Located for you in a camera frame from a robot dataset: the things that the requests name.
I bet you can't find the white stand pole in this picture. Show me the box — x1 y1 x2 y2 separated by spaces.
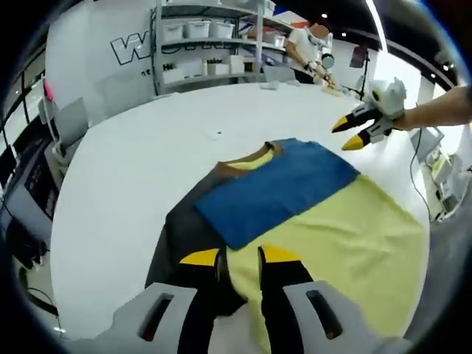
38 98 66 149

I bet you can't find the dark equipment cabinet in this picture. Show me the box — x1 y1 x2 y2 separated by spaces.
21 138 63 223

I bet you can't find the black tripod stand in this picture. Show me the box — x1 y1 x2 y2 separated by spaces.
349 44 372 101

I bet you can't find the group of white storage bins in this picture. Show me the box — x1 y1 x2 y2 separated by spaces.
162 16 288 84

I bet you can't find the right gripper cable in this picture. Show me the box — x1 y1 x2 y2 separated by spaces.
408 127 433 223

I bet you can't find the long linear ceiling light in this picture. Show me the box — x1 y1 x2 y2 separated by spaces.
364 0 392 53

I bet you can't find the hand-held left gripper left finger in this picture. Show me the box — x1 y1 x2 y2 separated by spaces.
110 247 222 354

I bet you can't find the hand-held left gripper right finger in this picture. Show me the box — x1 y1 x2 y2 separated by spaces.
257 243 373 354

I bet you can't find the plain grey chair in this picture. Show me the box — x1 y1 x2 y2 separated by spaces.
58 97 90 149

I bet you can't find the grey mesh office chair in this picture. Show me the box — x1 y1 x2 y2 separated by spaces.
404 216 472 354

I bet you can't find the yellow blue grey garment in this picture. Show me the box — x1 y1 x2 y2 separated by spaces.
145 138 431 352

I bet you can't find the grey metal storage shelf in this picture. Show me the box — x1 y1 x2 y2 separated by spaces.
150 0 293 95

